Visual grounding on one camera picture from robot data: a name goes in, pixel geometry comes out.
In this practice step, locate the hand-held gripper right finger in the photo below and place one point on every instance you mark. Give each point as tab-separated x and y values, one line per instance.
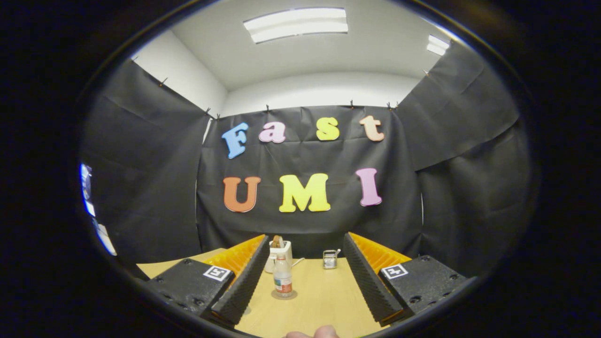
366	281

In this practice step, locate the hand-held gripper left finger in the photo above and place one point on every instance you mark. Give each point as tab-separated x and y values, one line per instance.
244	281

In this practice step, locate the round brown coaster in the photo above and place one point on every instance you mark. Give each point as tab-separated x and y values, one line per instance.
275	295

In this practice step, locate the clear juice bottle red label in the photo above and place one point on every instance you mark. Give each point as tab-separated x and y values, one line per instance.
283	281

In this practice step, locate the small metal basket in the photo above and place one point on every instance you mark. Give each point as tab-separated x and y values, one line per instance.
330	259

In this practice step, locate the wooden table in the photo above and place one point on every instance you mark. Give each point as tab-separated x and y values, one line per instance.
324	295

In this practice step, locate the bread slice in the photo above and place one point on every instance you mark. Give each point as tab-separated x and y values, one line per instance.
277	241

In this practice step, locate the white toaster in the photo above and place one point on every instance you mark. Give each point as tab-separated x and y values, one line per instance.
287	249

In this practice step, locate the small ceiling light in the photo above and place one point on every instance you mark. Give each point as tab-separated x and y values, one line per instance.
438	45

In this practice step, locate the long ceiling light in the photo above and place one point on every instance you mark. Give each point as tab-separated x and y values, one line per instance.
296	23

